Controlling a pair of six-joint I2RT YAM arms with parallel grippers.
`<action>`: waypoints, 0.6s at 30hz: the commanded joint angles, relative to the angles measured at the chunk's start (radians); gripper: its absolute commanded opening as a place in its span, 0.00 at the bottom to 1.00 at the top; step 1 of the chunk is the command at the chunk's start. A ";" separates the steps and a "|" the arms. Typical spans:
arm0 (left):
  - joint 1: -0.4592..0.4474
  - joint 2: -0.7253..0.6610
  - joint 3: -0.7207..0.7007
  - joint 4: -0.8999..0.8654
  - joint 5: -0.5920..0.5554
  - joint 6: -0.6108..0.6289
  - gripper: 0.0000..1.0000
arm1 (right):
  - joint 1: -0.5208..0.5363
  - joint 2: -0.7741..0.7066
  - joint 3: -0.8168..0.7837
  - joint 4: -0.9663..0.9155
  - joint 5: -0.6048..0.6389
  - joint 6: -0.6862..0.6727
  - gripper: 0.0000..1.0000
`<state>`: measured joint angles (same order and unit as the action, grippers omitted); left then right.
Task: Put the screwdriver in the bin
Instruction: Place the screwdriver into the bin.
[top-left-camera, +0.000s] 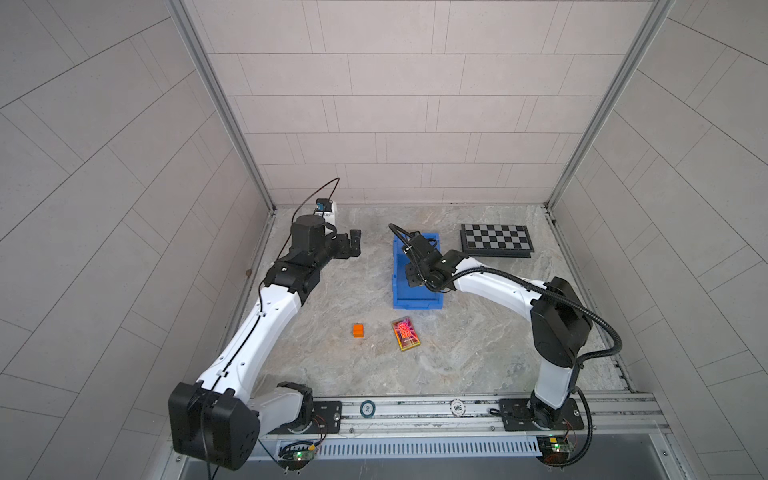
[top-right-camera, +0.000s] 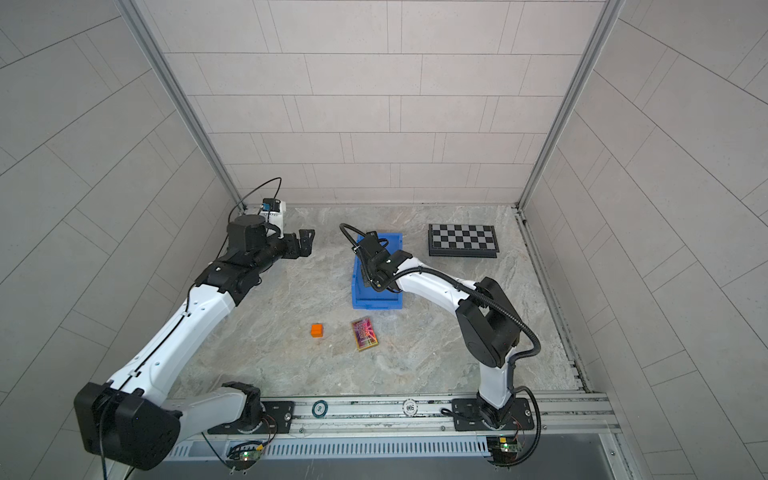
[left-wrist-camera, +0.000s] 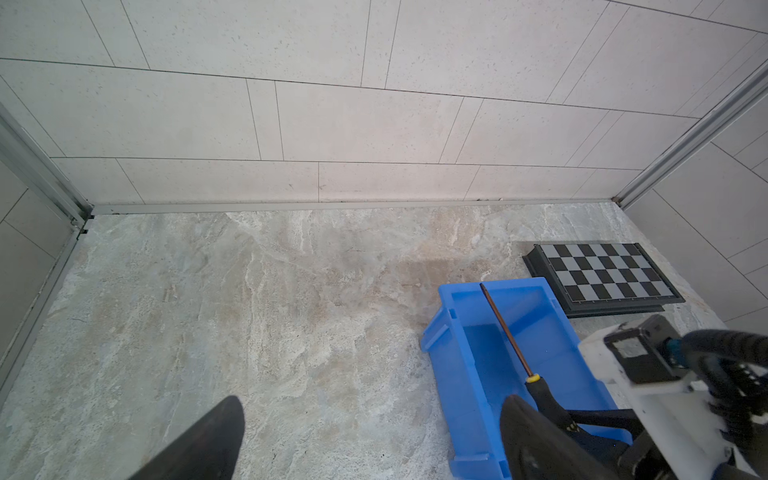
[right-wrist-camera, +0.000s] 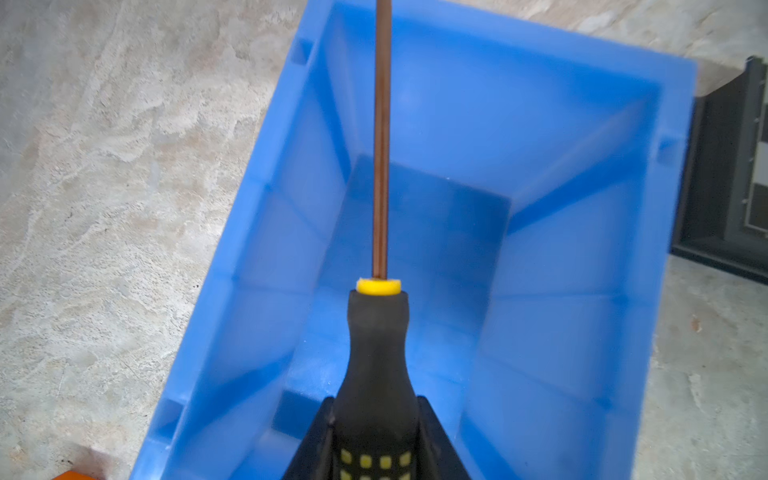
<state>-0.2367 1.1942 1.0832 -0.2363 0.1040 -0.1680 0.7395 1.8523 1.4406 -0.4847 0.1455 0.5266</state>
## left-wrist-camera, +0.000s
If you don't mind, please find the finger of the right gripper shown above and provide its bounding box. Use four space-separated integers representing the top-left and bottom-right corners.
567 409 645 438

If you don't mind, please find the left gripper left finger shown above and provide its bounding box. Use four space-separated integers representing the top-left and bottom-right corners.
130 395 245 480

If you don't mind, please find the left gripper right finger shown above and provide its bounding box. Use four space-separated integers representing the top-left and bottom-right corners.
500 395 615 480

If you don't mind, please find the black yellow screwdriver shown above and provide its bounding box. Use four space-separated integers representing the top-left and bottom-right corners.
480 283 583 433

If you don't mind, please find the blue plastic bin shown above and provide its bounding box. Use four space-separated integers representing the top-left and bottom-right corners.
421 278 616 479

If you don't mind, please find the black white checkerboard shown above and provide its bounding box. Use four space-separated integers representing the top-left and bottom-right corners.
523 242 685 318

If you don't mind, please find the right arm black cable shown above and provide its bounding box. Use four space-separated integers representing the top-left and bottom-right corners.
665 328 768 457

